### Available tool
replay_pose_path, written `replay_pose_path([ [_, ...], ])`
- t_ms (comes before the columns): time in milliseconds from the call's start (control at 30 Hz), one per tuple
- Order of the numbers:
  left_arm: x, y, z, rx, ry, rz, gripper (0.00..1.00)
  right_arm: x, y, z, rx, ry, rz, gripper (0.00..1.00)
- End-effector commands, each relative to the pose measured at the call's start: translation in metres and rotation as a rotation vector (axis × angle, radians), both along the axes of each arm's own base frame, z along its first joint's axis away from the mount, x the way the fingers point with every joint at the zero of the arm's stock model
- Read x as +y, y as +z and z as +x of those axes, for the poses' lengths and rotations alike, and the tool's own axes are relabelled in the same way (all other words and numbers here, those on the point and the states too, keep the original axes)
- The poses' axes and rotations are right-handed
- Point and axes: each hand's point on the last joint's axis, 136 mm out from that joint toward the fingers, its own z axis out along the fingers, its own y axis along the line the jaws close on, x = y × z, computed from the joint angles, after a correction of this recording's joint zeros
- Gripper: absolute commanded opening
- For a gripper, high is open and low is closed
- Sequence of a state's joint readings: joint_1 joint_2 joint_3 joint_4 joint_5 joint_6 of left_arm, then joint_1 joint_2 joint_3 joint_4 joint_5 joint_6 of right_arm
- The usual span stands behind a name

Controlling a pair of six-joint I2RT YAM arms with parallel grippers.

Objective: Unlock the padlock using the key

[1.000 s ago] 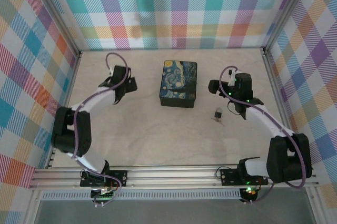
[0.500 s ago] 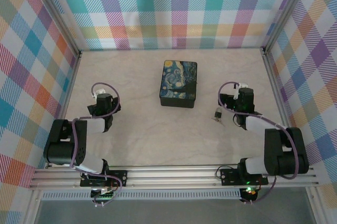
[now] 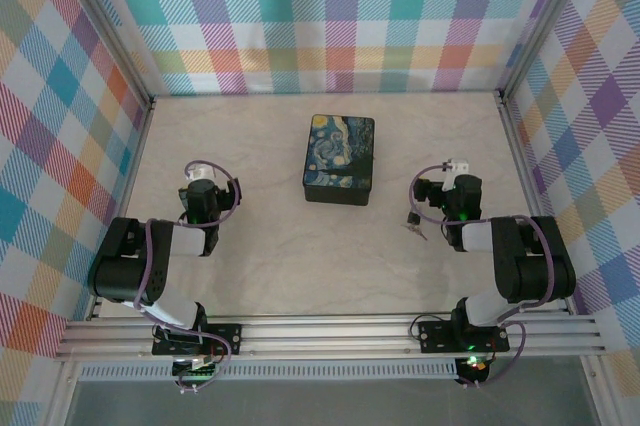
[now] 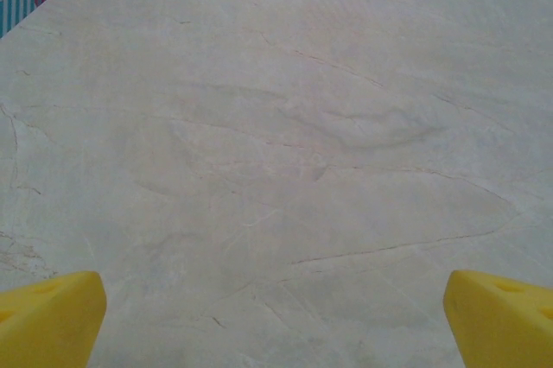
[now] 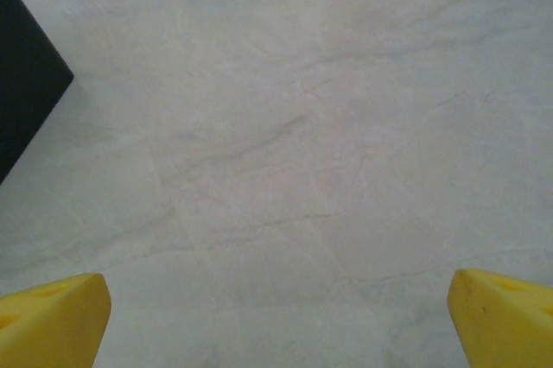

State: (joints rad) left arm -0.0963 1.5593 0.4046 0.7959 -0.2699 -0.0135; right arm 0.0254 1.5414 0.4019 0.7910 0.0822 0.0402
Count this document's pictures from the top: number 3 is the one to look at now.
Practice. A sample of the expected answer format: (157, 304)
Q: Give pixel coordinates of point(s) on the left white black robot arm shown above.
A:
(125, 266)

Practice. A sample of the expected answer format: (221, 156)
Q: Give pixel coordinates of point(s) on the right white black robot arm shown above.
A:
(530, 256)

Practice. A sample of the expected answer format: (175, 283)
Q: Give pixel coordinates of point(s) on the small silver key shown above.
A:
(417, 232)

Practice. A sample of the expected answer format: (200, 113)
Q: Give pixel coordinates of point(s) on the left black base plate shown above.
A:
(230, 336)

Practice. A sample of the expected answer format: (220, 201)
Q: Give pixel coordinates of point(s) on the left aluminium frame post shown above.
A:
(105, 26)

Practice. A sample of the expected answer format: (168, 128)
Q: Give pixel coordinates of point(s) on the black box starry night print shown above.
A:
(337, 156)

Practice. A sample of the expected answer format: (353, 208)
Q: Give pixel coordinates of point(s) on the right aluminium frame post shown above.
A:
(545, 26)

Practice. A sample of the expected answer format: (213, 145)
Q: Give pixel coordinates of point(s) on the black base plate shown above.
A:
(435, 336)
(230, 336)

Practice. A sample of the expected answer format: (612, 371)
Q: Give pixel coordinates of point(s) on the right aluminium side rail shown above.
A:
(525, 181)

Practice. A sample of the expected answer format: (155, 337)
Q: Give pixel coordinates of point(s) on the right circuit board with light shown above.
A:
(472, 365)

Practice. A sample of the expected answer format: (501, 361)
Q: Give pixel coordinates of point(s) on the left aluminium side rail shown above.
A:
(132, 186)

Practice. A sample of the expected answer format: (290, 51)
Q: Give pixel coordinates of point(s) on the aluminium side rail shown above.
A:
(525, 181)
(132, 186)

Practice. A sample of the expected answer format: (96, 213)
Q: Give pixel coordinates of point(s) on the aluminium frame post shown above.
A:
(105, 26)
(545, 26)

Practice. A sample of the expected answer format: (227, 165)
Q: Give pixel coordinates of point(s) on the left green circuit board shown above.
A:
(197, 368)

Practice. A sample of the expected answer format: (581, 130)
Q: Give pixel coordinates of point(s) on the aluminium mounting rail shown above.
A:
(325, 336)

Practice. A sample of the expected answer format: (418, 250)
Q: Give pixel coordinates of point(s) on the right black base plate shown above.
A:
(435, 336)

